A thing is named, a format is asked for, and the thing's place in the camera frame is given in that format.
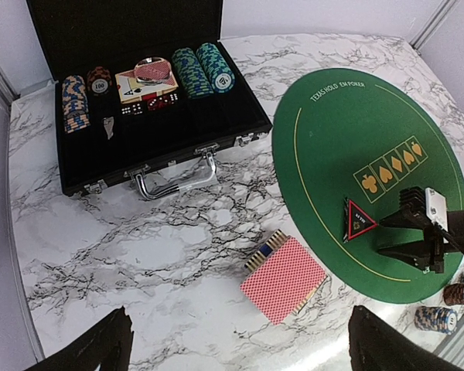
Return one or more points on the green chip row in case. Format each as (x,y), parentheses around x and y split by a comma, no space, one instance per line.
(191,74)

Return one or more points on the round green poker mat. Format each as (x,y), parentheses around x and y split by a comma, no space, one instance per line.
(341,133)

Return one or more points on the brown chip stack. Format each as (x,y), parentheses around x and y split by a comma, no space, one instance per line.
(453,294)

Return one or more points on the card deck in case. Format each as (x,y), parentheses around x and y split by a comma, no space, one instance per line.
(130,90)

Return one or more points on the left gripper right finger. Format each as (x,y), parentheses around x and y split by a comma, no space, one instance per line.
(374,345)

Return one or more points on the blue beige chips in case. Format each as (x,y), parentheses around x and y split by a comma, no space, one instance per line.
(75,104)

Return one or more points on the red dice set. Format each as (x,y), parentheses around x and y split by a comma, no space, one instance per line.
(163,101)

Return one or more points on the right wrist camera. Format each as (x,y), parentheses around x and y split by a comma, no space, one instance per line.
(436,208)

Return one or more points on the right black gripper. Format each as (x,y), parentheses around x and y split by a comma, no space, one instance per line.
(419,235)

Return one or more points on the small case keys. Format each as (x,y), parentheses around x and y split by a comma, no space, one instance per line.
(108,123)

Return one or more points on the triangular all-in button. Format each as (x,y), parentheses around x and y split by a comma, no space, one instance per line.
(356,221)

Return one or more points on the brown hundred chips in case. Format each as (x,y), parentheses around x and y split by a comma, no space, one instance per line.
(99,80)

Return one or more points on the right aluminium frame post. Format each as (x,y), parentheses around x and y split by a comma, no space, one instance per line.
(433,24)

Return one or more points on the red playing card deck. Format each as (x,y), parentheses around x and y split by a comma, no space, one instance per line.
(283,277)

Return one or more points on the chrome case handle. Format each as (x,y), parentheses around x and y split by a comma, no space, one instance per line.
(182,178)

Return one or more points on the clear acrylic dealer puck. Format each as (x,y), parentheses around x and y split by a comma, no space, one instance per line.
(152,70)

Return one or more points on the teal chip row in case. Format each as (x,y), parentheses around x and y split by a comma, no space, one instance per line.
(217,70)

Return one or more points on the black poker chip case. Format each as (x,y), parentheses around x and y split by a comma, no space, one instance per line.
(77,36)

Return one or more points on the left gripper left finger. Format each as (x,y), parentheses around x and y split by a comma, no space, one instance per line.
(105,346)

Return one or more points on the black dice set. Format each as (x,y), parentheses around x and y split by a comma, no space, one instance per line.
(131,109)

